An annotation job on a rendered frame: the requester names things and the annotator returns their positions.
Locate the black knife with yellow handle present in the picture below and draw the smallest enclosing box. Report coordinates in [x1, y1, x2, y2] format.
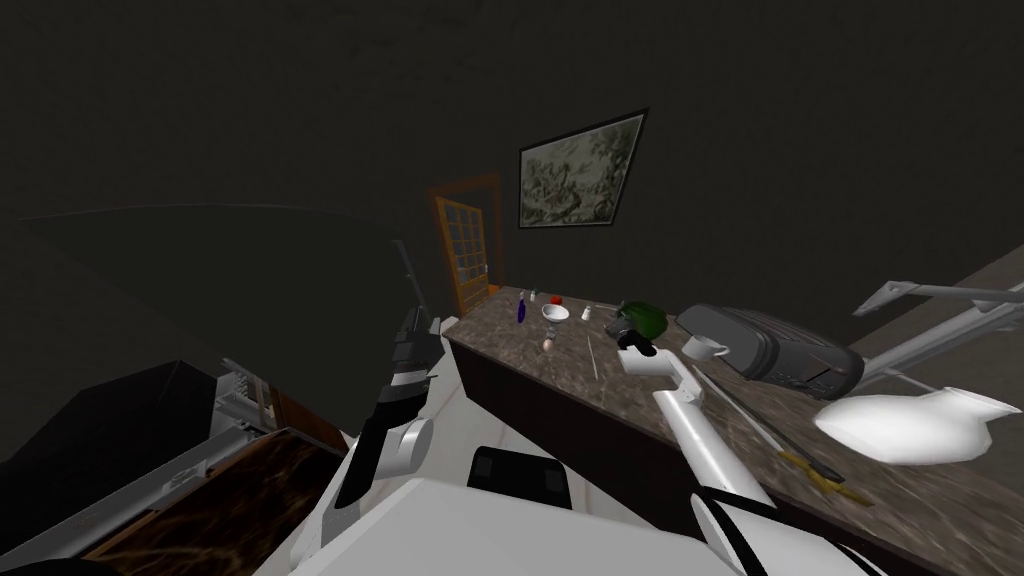
[715, 390, 876, 508]

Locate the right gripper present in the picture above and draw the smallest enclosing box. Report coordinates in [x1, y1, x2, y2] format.
[603, 314, 646, 352]

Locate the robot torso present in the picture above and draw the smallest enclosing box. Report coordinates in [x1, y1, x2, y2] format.
[286, 445, 888, 576]

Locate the orange glazed door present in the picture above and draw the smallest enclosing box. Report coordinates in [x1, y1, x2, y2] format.
[431, 174, 504, 319]

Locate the white jug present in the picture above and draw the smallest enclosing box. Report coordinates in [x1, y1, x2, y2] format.
[812, 386, 1024, 467]

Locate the framed landscape picture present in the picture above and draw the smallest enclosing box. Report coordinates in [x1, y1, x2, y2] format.
[517, 107, 650, 231]

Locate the green lettuce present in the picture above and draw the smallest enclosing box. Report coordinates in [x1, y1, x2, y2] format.
[620, 300, 670, 339]

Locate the white mug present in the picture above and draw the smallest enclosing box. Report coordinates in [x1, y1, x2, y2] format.
[680, 335, 731, 363]

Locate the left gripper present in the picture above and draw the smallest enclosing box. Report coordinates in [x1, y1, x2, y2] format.
[380, 238, 448, 403]

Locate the black box appliance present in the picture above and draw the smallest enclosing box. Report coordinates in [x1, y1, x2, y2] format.
[0, 359, 221, 553]

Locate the grey toaster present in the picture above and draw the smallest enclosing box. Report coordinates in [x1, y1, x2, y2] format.
[675, 303, 867, 401]

